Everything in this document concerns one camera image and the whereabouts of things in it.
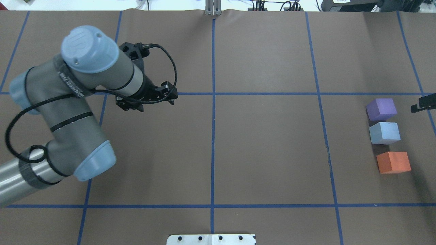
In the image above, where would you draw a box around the aluminium frame post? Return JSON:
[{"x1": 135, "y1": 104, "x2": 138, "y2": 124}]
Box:
[{"x1": 204, "y1": 0, "x2": 222, "y2": 16}]

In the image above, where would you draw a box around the light blue foam block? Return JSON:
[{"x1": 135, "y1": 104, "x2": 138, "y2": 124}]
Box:
[{"x1": 369, "y1": 121, "x2": 401, "y2": 145}]

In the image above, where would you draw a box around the orange foam block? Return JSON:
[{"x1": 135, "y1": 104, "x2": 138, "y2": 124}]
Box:
[{"x1": 376, "y1": 151, "x2": 411, "y2": 174}]

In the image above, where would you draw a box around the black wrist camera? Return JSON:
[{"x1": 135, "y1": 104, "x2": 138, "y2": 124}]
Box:
[{"x1": 119, "y1": 42, "x2": 151, "y2": 72}]

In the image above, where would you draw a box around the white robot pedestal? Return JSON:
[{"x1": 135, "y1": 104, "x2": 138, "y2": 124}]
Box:
[{"x1": 166, "y1": 234, "x2": 256, "y2": 245}]

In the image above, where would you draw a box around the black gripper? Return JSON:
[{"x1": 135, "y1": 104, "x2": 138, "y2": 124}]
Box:
[{"x1": 115, "y1": 77, "x2": 178, "y2": 112}]

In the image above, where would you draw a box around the purple foam block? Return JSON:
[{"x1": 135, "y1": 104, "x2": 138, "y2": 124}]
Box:
[{"x1": 365, "y1": 98, "x2": 398, "y2": 121}]

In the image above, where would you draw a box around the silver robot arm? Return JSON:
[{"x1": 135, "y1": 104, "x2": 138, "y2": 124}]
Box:
[{"x1": 1, "y1": 25, "x2": 178, "y2": 208}]

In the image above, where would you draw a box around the black camera cable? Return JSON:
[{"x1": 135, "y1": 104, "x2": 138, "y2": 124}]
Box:
[{"x1": 5, "y1": 44, "x2": 178, "y2": 164}]

